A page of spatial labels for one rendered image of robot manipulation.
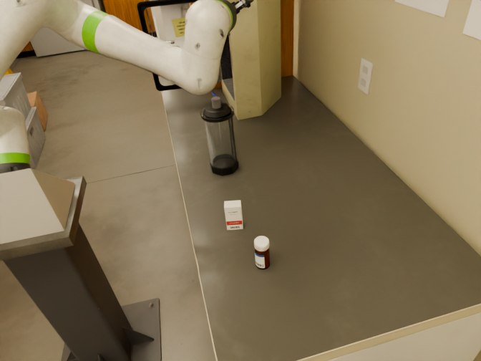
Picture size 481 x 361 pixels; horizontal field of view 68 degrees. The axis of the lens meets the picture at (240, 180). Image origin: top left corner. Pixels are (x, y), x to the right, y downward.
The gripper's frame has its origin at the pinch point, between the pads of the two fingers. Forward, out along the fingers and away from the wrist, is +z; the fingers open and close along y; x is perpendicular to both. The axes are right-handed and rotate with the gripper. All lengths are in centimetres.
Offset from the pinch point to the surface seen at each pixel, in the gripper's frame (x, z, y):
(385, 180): 69, -20, -19
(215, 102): 19.1, -22.7, 15.0
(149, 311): 97, -13, 117
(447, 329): 85, -66, -20
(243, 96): 28.6, 16.5, 19.5
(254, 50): 15.5, 16.6, 5.6
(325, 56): 36, 39, -15
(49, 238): 23, -57, 70
